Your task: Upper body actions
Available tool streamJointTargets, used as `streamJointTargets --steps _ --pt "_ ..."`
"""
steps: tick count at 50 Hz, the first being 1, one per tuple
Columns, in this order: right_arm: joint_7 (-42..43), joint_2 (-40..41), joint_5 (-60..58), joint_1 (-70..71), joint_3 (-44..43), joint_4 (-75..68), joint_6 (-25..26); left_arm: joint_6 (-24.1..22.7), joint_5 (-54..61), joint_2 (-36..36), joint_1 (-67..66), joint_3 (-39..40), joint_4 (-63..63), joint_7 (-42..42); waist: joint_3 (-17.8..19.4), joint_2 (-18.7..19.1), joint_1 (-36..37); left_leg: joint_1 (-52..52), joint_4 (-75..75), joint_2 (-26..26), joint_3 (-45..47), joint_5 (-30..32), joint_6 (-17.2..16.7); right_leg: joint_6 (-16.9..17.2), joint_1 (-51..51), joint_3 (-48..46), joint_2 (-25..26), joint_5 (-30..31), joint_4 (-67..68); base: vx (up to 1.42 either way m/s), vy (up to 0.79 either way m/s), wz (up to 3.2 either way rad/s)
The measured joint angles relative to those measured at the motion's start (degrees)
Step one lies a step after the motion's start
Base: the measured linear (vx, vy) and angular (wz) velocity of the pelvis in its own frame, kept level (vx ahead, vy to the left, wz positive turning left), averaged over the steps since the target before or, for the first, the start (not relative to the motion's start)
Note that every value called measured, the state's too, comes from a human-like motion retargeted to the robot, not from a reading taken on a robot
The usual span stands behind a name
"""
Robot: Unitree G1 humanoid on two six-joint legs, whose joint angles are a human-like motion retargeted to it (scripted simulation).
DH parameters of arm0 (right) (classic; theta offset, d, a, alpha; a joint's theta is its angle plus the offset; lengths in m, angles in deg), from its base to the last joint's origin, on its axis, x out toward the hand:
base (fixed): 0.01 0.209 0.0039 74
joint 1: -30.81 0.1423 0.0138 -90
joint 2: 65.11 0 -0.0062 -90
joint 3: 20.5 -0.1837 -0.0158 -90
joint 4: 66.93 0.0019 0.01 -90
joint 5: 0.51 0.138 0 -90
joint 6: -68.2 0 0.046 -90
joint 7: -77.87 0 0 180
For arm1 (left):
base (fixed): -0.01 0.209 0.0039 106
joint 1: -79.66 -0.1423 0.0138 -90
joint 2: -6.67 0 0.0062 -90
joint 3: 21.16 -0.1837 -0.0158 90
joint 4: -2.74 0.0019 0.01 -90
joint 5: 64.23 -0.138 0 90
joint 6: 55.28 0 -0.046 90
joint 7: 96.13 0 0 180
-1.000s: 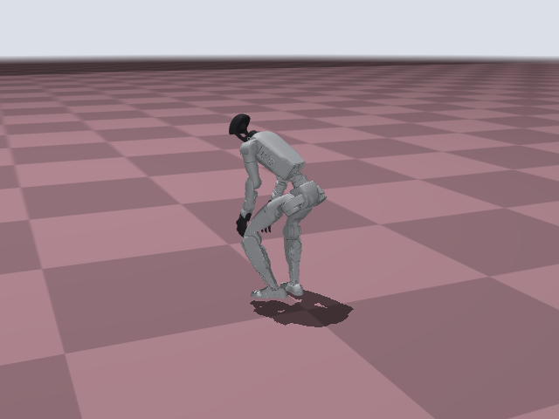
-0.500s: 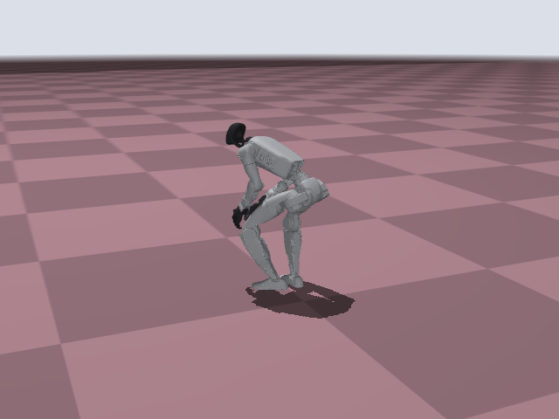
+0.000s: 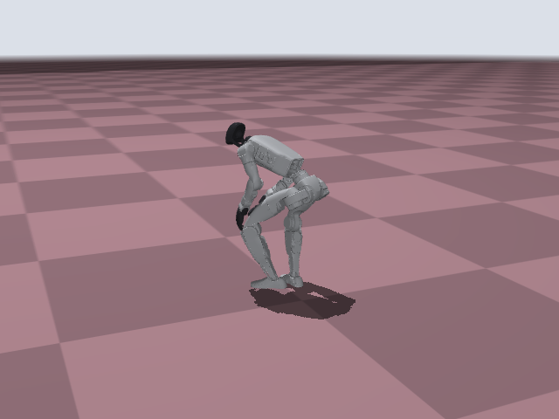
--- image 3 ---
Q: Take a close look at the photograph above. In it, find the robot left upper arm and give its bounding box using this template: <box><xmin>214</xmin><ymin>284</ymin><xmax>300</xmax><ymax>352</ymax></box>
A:
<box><xmin>238</xmin><ymin>141</ymin><xmax>264</xmax><ymax>191</ymax></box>

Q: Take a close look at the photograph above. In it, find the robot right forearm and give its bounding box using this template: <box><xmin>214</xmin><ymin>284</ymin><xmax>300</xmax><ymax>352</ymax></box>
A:
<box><xmin>265</xmin><ymin>178</ymin><xmax>291</xmax><ymax>197</ymax></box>

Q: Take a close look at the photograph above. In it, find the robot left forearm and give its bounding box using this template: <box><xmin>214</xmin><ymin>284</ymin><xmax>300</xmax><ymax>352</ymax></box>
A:
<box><xmin>238</xmin><ymin>180</ymin><xmax>258</xmax><ymax>212</ymax></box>

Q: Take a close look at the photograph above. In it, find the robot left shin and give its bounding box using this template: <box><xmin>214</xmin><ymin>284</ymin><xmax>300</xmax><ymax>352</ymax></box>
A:
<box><xmin>240</xmin><ymin>226</ymin><xmax>278</xmax><ymax>281</ymax></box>

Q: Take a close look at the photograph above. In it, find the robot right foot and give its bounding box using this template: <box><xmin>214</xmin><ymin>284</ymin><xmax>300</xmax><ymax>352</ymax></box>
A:
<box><xmin>280</xmin><ymin>273</ymin><xmax>303</xmax><ymax>287</ymax></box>

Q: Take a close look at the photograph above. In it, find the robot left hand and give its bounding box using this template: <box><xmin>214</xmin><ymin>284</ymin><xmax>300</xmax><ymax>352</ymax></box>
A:
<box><xmin>236</xmin><ymin>208</ymin><xmax>248</xmax><ymax>231</ymax></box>

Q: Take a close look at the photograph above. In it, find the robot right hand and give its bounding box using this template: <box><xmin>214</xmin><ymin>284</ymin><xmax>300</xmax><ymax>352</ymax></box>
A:
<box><xmin>248</xmin><ymin>195</ymin><xmax>266</xmax><ymax>216</ymax></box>

